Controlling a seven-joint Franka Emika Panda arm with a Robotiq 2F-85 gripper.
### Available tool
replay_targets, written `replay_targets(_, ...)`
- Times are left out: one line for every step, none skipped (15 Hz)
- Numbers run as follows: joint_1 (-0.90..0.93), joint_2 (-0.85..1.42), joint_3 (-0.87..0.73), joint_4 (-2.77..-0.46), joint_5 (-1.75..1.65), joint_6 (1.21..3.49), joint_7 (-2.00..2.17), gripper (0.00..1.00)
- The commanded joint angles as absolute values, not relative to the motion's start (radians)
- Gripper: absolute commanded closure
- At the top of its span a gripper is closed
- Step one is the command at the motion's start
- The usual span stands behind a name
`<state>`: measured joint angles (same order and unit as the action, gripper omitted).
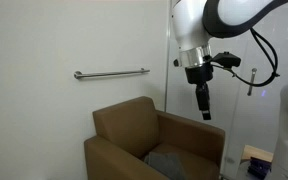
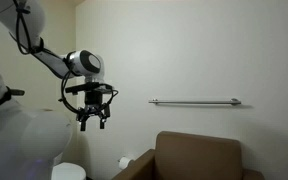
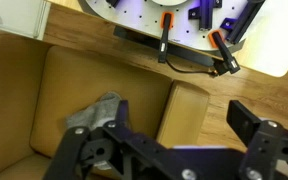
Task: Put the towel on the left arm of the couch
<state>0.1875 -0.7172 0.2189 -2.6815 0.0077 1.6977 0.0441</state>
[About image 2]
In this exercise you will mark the black camera on tripod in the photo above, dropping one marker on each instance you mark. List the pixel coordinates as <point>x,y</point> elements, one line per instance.
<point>17,92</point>

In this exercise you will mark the metal wall towel bar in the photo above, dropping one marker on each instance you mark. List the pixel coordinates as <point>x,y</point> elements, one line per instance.
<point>194,102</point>

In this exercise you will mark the brown leather couch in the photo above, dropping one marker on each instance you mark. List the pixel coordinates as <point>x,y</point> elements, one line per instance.
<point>197,156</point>

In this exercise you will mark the white toilet paper roll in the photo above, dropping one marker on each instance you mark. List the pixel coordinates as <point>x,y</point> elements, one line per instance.
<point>124,162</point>

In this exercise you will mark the white round bin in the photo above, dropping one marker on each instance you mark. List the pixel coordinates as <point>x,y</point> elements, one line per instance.
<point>69,171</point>

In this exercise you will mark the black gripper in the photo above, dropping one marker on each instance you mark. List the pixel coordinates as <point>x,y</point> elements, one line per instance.
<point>93,101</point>

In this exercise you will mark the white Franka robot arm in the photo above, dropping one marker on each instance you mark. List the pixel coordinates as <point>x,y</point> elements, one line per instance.
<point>20,140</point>

